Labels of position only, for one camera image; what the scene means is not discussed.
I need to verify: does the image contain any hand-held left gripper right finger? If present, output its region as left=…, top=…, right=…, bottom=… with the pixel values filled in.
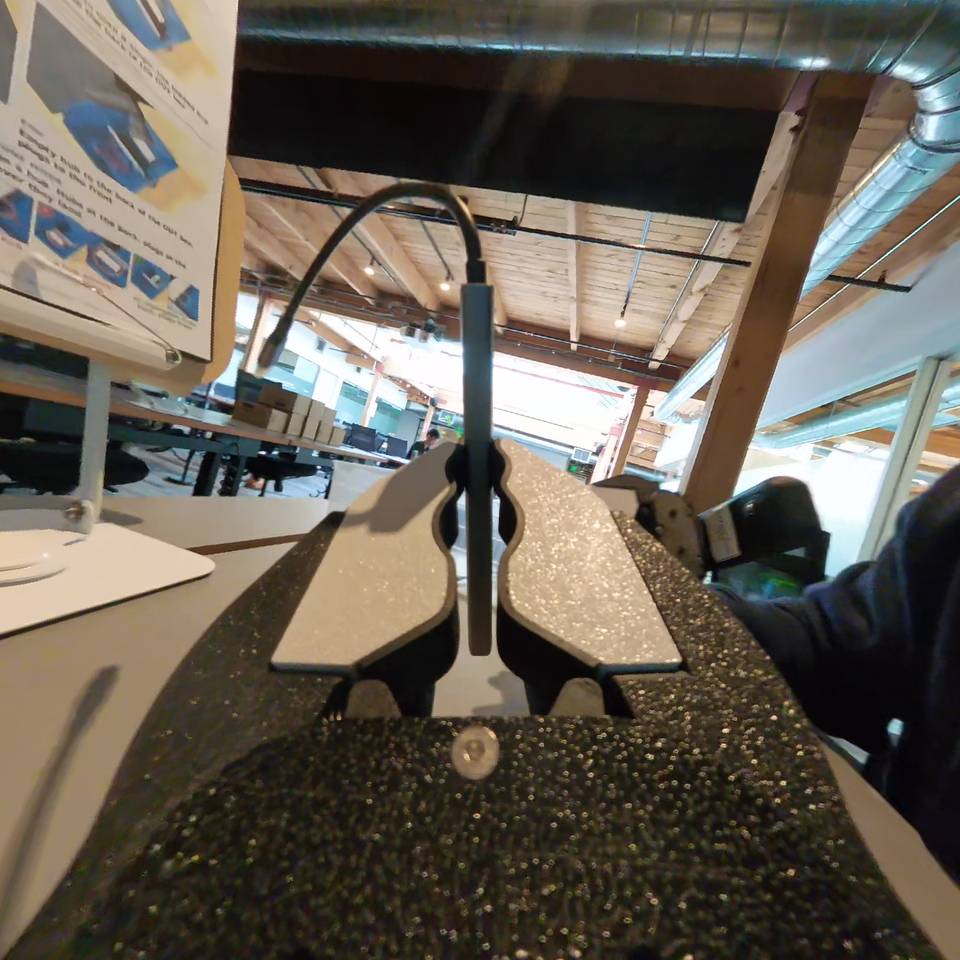
left=489, top=437, right=684, bottom=704

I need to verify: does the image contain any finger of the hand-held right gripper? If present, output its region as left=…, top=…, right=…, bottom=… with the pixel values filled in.
left=591, top=474, right=661, bottom=526

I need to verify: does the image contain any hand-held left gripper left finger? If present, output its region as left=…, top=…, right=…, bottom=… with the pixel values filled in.
left=270, top=438, right=470, bottom=704

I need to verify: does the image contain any grey multiport hub black cable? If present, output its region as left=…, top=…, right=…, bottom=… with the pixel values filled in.
left=257, top=180, right=498, bottom=659

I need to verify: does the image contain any person's right forearm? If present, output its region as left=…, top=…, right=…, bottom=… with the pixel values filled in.
left=708, top=465, right=960, bottom=886

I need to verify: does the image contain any row of black office chairs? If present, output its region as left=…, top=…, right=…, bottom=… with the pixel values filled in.
left=348, top=423, right=410, bottom=457

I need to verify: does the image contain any stack of cardboard boxes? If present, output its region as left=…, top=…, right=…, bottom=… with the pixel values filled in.
left=232, top=382, right=346, bottom=445

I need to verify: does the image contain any wooden top office desk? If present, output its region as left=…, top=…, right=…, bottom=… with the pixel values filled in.
left=112, top=397, right=410, bottom=500

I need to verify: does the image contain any black office chair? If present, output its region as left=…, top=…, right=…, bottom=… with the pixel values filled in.
left=0, top=438, right=151, bottom=492

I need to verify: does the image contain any black hanging ceiling panel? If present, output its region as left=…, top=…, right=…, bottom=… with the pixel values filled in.
left=228, top=67, right=798, bottom=224

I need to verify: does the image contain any printed instruction sheet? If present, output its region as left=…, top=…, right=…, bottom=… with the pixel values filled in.
left=0, top=0, right=240, bottom=363

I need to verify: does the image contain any silver ventilation duct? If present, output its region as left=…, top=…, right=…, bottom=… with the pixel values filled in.
left=750, top=375, right=960, bottom=451
left=240, top=0, right=960, bottom=421

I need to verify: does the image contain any wooden support post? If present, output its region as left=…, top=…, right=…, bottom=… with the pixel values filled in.
left=682, top=71, right=879, bottom=511

